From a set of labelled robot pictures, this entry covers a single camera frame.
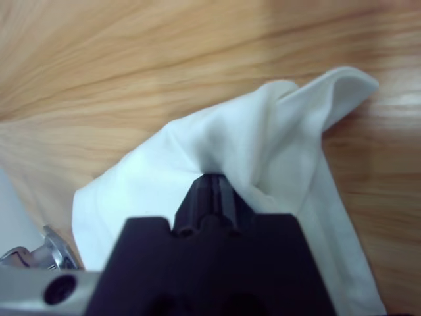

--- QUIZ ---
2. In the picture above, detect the white t-shirt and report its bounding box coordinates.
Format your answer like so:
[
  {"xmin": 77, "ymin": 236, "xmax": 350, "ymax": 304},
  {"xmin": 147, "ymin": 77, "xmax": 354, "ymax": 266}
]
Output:
[{"xmin": 71, "ymin": 65, "xmax": 389, "ymax": 316}]

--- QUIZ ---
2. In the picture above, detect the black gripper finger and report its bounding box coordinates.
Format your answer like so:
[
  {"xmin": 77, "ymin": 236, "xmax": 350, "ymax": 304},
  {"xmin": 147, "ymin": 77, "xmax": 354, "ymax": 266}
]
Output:
[
  {"xmin": 173, "ymin": 173, "xmax": 217, "ymax": 238},
  {"xmin": 215, "ymin": 175, "xmax": 257, "ymax": 237}
]

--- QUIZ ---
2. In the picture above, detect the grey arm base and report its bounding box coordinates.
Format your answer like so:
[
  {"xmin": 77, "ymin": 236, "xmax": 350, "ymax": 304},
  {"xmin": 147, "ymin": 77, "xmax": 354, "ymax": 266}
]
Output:
[{"xmin": 0, "ymin": 223, "xmax": 83, "ymax": 273}]

